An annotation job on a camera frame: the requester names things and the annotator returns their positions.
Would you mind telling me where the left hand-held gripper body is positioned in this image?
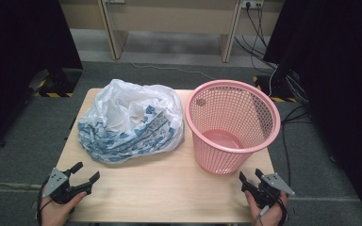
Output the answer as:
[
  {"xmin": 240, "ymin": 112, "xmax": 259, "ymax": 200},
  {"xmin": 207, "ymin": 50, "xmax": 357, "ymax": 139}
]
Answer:
[{"xmin": 41, "ymin": 167, "xmax": 89, "ymax": 205}]

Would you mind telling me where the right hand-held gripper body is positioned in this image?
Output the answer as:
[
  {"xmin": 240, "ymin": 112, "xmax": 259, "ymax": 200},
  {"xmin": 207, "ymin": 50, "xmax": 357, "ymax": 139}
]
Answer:
[{"xmin": 244, "ymin": 172, "xmax": 296, "ymax": 210}]

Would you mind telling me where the pink plastic mesh basket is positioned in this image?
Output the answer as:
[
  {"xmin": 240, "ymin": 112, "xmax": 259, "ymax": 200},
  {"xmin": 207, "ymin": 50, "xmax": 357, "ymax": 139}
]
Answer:
[{"xmin": 185, "ymin": 79, "xmax": 282, "ymax": 175}]

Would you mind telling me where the white blue-printed plastic bag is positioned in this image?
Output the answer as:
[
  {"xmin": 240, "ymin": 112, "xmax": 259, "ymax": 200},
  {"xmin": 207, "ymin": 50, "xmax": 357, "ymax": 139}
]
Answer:
[{"xmin": 77, "ymin": 78, "xmax": 186, "ymax": 165}]

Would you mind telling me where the person's right hand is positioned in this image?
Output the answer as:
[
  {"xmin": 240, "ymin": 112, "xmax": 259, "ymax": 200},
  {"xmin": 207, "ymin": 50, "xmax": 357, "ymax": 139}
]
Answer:
[{"xmin": 244, "ymin": 189, "xmax": 288, "ymax": 226}]

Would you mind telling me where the person's left hand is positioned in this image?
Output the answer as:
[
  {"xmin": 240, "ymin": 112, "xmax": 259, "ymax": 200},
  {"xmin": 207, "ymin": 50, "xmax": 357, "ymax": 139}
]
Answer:
[{"xmin": 40, "ymin": 185, "xmax": 88, "ymax": 226}]

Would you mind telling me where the black stand base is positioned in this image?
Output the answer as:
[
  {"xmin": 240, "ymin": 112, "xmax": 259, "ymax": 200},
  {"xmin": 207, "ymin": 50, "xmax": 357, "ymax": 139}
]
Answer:
[
  {"xmin": 27, "ymin": 67, "xmax": 83, "ymax": 98},
  {"xmin": 253, "ymin": 69, "xmax": 309, "ymax": 104}
]

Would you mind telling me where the black curtain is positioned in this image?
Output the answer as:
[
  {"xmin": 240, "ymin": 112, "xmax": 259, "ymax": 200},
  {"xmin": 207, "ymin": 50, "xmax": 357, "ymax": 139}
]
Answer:
[
  {"xmin": 262, "ymin": 0, "xmax": 362, "ymax": 226},
  {"xmin": 0, "ymin": 0, "xmax": 84, "ymax": 153}
]

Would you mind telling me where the beige wooden desk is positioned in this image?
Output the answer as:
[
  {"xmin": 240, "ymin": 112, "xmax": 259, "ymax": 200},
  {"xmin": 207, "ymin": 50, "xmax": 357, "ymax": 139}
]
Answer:
[{"xmin": 58, "ymin": 0, "xmax": 286, "ymax": 63}]

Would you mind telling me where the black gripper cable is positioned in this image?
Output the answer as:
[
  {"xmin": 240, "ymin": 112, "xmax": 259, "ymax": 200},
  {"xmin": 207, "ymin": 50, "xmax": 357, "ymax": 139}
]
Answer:
[
  {"xmin": 253, "ymin": 187, "xmax": 290, "ymax": 226},
  {"xmin": 35, "ymin": 175, "xmax": 55, "ymax": 226}
]

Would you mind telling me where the black floor cable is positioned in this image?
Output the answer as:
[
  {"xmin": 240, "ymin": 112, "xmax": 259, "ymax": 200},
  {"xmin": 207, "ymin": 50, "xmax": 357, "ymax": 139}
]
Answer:
[{"xmin": 280, "ymin": 103, "xmax": 312, "ymax": 188}]

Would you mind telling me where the black cable bundle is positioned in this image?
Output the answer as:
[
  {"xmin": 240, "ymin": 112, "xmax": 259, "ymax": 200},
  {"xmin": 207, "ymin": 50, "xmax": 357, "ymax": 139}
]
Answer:
[{"xmin": 234, "ymin": 2, "xmax": 277, "ymax": 70}]

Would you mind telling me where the white wall socket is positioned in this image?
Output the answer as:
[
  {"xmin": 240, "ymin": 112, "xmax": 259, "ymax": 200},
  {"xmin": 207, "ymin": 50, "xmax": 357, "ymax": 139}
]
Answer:
[{"xmin": 240, "ymin": 0, "xmax": 265, "ymax": 9}]

